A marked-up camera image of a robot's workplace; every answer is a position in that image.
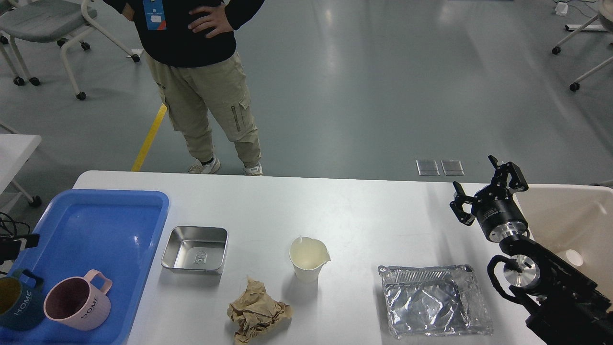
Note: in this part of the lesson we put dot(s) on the white side table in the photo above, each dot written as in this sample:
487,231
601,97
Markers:
15,150

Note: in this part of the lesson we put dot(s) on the blue ID badge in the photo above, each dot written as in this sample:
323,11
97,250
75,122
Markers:
154,15

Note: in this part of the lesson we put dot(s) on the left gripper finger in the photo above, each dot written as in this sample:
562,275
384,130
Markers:
11,246

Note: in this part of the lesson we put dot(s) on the grey office chair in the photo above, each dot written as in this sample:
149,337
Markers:
54,21

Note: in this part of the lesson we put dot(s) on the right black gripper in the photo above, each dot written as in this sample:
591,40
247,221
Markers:
497,213

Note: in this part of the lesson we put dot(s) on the dark teal HOME mug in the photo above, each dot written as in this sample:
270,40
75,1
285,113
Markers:
21,301

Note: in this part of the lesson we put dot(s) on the white plastic bin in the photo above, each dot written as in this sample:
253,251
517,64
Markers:
574,217

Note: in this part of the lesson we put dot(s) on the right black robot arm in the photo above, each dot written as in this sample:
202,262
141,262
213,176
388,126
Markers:
564,305

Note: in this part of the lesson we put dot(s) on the pink HOME mug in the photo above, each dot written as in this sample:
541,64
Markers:
80,302

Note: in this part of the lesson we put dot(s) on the person's left hand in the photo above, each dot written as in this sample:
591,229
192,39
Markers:
213,19

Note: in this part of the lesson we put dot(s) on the crumpled brown paper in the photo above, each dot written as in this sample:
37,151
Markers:
256,313

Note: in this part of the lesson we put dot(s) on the silver floor plate right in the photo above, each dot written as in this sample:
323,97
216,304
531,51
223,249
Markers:
453,167

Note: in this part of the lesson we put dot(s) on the person's right hand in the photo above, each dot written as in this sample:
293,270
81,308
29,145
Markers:
128,12

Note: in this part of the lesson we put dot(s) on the aluminium foil container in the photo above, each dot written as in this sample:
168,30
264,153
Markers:
434,301

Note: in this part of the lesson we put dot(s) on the silver floor plate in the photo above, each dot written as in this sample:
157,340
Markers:
453,167
427,167

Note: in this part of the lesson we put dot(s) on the blue plastic tray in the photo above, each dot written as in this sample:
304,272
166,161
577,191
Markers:
116,232

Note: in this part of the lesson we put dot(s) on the white paper cup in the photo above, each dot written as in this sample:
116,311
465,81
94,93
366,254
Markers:
308,256

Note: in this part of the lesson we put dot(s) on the square stainless steel dish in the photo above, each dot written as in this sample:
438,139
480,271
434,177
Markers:
196,249

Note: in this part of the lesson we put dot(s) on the person in black sweater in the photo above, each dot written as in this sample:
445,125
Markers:
197,76

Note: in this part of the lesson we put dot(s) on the silver floor plate left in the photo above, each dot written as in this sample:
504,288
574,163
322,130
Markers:
427,167

